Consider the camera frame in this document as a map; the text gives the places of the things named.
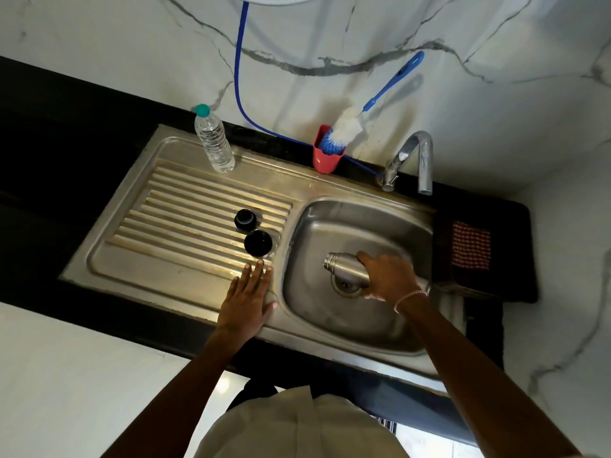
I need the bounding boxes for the person's left hand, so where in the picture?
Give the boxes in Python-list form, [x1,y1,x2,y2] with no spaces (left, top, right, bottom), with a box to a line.
[215,258,279,347]

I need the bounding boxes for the person's right hand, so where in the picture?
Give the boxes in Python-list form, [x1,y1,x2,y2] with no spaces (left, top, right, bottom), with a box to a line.
[356,251,428,314]

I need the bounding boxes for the steel flask cup lid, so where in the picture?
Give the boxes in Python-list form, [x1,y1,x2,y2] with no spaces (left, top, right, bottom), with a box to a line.
[243,229,274,259]

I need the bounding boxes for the metal sink drain strainer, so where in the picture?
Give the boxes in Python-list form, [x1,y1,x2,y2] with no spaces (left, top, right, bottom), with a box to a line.
[330,276,366,299]

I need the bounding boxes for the steel flask bottle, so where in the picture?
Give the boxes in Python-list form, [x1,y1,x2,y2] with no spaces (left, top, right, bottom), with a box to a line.
[323,251,432,297]

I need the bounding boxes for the chrome sink faucet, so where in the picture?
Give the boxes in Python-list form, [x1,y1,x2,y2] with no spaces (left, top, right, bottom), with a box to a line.
[381,130,434,196]

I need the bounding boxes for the stainless steel sink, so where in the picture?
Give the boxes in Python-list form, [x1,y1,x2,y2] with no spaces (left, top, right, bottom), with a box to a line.
[59,123,467,396]

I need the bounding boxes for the red white thread bracelet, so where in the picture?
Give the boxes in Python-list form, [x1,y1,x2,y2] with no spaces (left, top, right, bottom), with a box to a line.
[393,289,429,316]

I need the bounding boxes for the dark woven tray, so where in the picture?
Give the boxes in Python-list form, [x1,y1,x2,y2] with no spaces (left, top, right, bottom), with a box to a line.
[432,204,539,303]

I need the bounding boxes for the black flask stopper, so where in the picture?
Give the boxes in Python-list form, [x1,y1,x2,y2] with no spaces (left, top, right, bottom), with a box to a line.
[234,208,258,233]

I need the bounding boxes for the dark trousers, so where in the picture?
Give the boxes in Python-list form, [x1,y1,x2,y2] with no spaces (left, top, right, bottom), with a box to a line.
[228,376,280,411]

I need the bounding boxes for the clear plastic water bottle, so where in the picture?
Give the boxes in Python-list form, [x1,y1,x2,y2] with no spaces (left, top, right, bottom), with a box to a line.
[193,103,235,174]

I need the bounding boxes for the person's left forearm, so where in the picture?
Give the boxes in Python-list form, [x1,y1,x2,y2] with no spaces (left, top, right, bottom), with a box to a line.
[100,328,249,458]

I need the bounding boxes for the red checkered cloth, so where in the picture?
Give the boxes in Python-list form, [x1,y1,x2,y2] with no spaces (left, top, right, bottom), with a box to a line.
[451,220,493,272]

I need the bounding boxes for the red plastic brush holder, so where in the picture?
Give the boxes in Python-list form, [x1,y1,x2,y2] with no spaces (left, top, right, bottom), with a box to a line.
[313,124,346,175]

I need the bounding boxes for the blue hose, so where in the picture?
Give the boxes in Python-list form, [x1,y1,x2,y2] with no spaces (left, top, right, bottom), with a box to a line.
[232,0,385,179]

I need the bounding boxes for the person's right forearm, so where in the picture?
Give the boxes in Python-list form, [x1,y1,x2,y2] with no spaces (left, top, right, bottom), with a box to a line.
[398,295,583,458]

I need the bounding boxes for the blue white bottle brush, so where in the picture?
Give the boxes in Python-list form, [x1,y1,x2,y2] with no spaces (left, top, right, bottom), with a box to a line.
[318,50,425,156]

